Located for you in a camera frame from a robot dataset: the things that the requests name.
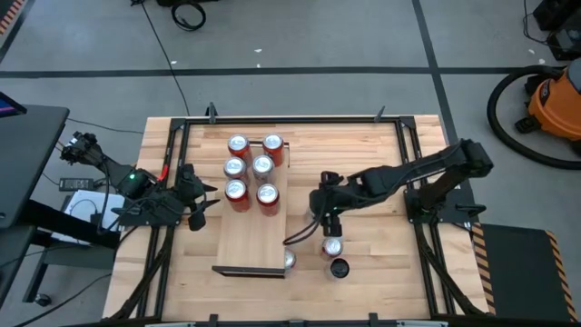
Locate black desk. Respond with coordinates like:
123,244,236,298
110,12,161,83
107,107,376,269
0,104,71,231

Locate silver Diet Coke can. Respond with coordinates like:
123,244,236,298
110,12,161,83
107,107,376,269
222,155,250,183
251,154,276,185

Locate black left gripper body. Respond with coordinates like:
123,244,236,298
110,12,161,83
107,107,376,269
175,163,209,233

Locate laptop screen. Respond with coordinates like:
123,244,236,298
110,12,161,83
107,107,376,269
0,90,28,119

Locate black desk leg frame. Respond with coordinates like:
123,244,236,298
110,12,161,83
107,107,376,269
0,198,122,304

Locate wooden shelf black metal frame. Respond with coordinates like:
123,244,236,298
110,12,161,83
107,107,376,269
212,135,292,279

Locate red Coca-Cola can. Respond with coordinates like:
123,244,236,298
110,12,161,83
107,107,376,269
255,182,281,218
320,235,345,260
223,178,251,213

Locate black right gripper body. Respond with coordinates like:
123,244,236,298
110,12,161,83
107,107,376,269
319,209,345,228

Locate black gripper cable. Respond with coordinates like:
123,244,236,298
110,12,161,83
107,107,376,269
281,199,329,247

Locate coiled black cable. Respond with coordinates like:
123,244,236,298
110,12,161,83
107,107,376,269
170,0,208,33

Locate black floor cable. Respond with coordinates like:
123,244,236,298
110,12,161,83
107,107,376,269
11,272,113,327
66,117,145,136
130,0,192,117

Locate white Celsius energy can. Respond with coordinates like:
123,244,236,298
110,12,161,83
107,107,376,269
327,256,351,281

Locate Star Wars Coca-Cola can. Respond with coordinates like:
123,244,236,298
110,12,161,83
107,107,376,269
283,247,299,273

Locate orange shop vacuum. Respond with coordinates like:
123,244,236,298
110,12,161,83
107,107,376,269
486,64,581,172
515,57,581,156

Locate black power adapter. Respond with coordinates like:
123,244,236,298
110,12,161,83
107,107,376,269
58,177,95,193

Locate black equipment case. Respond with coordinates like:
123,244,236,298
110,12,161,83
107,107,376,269
531,0,581,63

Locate orange Fanta can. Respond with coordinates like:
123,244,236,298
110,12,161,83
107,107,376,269
261,132,286,168
226,133,254,166

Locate black hazard-striped floor mat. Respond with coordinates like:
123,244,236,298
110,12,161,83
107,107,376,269
0,0,29,63
469,222,581,324

